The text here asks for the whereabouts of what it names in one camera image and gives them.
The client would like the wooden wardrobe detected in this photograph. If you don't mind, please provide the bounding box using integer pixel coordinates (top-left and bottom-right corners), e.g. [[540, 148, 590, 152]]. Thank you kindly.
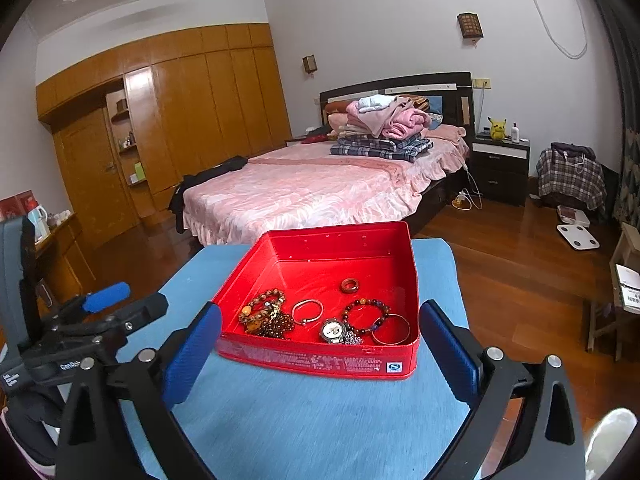
[[35, 22, 293, 241]]

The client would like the folded plaid blanket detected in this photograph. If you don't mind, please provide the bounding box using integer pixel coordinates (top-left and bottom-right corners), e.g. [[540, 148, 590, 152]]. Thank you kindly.
[[330, 135, 435, 163]]

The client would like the bed with pink bedspread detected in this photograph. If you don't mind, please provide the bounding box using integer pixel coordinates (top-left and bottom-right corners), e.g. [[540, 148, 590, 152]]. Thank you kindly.
[[182, 72, 473, 248]]

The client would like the thin silver bangle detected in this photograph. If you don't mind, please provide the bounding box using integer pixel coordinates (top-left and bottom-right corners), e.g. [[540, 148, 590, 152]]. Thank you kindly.
[[371, 313, 411, 346]]

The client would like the dark wooden headboard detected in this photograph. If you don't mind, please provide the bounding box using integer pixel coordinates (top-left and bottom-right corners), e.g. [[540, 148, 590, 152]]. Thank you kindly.
[[319, 72, 473, 128]]

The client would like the pile of pink clothes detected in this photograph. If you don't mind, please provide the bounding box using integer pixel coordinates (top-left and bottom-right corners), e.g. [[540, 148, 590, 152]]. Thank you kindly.
[[327, 94, 431, 140]]

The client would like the dark nightstand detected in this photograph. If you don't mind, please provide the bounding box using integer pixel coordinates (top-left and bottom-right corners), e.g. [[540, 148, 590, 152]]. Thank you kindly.
[[470, 132, 531, 207]]

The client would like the flat white box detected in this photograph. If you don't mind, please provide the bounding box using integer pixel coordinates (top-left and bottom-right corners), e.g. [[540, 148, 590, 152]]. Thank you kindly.
[[557, 205, 591, 226]]

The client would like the plaid bag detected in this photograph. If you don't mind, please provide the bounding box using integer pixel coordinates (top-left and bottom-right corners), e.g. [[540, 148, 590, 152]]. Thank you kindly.
[[536, 142, 608, 211]]

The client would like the pink pillow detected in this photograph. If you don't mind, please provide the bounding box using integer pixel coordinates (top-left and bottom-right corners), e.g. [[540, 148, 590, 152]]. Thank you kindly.
[[420, 124, 468, 142]]

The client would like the white hose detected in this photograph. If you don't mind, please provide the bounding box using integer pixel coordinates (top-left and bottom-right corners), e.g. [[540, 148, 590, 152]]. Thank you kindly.
[[525, 0, 588, 59]]

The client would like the black clothing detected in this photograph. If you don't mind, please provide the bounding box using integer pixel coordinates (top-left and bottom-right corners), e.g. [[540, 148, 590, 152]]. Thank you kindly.
[[167, 156, 249, 233]]

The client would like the light blue kettle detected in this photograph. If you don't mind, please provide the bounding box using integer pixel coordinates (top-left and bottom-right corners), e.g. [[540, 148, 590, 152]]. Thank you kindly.
[[27, 207, 51, 241]]

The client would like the blue fabric table cover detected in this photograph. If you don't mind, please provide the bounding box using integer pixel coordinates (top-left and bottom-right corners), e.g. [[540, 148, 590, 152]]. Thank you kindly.
[[117, 237, 473, 480]]

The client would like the wooden stool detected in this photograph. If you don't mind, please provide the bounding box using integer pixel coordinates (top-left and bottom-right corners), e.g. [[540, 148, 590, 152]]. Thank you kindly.
[[585, 222, 640, 361]]

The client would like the silver wristwatch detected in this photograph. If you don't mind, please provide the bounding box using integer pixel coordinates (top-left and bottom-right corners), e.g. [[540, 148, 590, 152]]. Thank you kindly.
[[320, 317, 363, 346]]

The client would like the multicolour bead bracelet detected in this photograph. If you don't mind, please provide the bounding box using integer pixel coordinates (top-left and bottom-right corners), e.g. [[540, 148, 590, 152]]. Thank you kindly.
[[343, 298, 390, 333]]

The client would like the light brown bead bracelet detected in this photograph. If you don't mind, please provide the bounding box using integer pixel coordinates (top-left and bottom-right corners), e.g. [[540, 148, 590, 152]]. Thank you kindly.
[[239, 287, 286, 333]]

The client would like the white charging cable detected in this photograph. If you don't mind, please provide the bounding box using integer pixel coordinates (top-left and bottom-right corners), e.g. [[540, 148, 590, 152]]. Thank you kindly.
[[462, 160, 483, 209]]

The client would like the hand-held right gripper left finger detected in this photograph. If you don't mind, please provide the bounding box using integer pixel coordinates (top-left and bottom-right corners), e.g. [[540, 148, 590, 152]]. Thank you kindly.
[[55, 303, 223, 480]]

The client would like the red plastic tray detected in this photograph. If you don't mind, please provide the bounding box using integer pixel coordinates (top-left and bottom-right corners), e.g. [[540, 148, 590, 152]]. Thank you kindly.
[[211, 220, 421, 382]]

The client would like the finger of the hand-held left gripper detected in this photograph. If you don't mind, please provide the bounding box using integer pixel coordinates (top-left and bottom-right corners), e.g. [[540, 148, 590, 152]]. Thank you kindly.
[[42, 282, 132, 328], [50, 292, 169, 361]]

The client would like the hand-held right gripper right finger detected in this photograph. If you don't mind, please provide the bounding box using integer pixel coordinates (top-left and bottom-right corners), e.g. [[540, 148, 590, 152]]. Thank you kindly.
[[418, 299, 586, 480]]

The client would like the red gift box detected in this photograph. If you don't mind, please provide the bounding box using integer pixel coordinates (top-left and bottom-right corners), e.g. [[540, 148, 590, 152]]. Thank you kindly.
[[0, 190, 38, 221]]

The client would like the large wooden wall lamp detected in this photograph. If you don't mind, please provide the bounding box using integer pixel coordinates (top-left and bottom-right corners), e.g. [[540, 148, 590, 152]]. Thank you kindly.
[[456, 11, 485, 43]]

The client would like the wooden side desk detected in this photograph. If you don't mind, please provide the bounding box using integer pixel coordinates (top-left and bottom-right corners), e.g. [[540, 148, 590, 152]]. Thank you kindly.
[[30, 212, 96, 306]]

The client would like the brown bead necklace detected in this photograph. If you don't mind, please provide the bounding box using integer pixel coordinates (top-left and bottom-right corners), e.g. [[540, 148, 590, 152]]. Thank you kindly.
[[260, 310, 301, 341]]

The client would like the white bathroom scale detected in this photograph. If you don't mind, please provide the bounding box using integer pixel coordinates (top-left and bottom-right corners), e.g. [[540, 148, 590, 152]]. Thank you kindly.
[[556, 223, 604, 252]]

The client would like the white labelled box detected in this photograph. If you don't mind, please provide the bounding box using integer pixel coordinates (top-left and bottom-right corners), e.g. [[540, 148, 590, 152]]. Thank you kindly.
[[615, 262, 640, 316]]

